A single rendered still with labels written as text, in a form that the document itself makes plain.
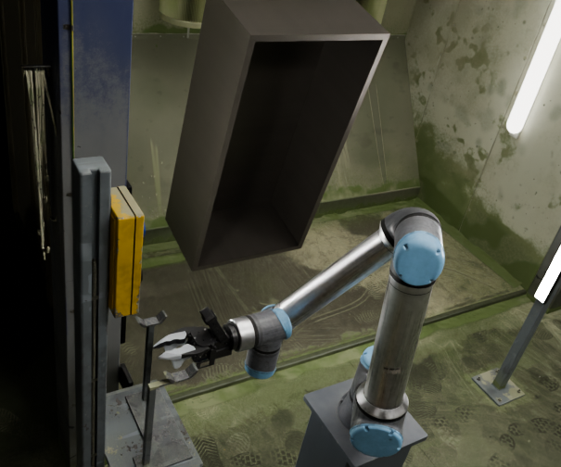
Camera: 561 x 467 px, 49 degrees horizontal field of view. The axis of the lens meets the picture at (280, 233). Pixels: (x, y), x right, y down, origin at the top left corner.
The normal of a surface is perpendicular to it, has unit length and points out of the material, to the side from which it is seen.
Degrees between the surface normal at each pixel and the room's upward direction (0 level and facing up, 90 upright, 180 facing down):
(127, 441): 0
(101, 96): 90
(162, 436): 0
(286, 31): 12
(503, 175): 90
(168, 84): 57
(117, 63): 90
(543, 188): 90
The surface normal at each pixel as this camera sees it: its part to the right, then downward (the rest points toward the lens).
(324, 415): 0.17, -0.82
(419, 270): -0.16, 0.41
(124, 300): 0.49, 0.55
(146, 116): 0.50, 0.02
